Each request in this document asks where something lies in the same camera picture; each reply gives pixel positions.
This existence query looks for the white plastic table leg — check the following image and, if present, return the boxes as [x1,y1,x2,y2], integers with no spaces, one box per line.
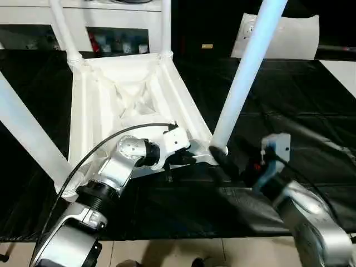
[210,0,289,156]
[0,70,87,193]
[48,0,85,70]
[160,0,175,61]

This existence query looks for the dark grey bar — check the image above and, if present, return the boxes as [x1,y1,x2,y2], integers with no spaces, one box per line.
[316,46,356,54]

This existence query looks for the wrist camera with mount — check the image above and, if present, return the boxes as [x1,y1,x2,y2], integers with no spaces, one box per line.
[259,133,292,193]
[151,123,193,171]

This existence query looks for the red item behind glass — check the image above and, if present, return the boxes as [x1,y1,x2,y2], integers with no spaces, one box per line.
[89,33,100,54]

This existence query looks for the white plastic table top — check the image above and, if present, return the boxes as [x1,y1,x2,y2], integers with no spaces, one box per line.
[54,52,229,203]

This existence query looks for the white flat panel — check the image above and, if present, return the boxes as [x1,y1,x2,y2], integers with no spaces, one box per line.
[318,60,356,98]

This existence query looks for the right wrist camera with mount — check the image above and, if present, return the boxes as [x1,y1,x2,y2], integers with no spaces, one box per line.
[259,133,292,193]

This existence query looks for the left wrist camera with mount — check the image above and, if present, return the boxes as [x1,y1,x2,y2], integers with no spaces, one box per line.
[151,123,193,171]

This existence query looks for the black work mat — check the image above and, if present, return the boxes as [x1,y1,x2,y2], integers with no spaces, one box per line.
[0,48,356,241]

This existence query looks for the white board with round fitting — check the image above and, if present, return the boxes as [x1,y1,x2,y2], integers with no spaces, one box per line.
[230,13,321,61]

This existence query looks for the white glass-door cabinet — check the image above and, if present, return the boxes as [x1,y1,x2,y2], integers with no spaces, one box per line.
[0,0,164,56]

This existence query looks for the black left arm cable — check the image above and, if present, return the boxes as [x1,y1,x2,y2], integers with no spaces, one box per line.
[32,121,179,267]

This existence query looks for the dark cabinet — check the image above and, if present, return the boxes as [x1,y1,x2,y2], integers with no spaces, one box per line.
[161,0,246,67]

